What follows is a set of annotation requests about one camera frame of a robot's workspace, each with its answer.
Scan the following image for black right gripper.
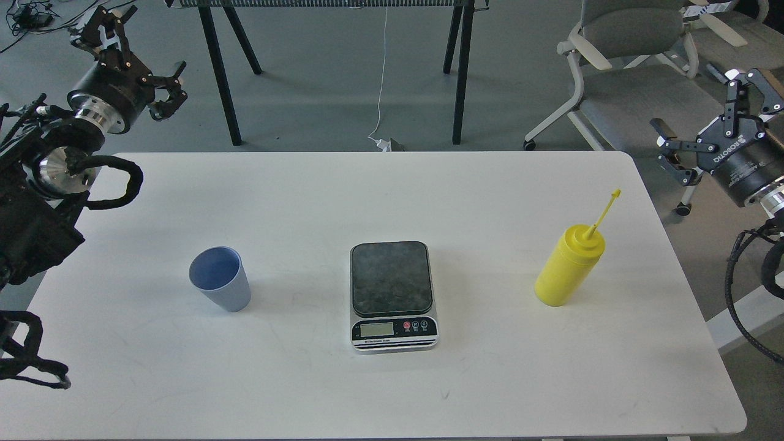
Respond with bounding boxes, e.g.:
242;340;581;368
650;68;783;207

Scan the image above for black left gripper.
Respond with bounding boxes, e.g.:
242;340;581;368
67;5;188;134

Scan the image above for yellow squeeze bottle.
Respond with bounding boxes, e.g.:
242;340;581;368
534;188;622;307

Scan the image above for blue plastic cup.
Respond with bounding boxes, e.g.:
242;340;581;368
188;246;252;312

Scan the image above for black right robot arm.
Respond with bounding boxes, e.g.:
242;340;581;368
650;68;783;364

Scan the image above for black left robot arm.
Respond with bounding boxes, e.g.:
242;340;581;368
1;5;187;287

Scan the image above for digital kitchen scale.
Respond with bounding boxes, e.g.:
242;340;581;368
349;241;440;353

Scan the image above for grey office chair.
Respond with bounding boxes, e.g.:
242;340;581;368
522;0;736;216
682;1;783;81

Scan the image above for white side table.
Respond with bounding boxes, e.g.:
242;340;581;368
706;287;783;355

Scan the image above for black-legged background table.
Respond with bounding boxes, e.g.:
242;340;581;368
165;0;491;146

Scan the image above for black cable bundle on floor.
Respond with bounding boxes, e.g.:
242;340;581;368
0;0;138;55

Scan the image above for white hanging cable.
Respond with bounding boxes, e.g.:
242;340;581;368
367;6;393;153

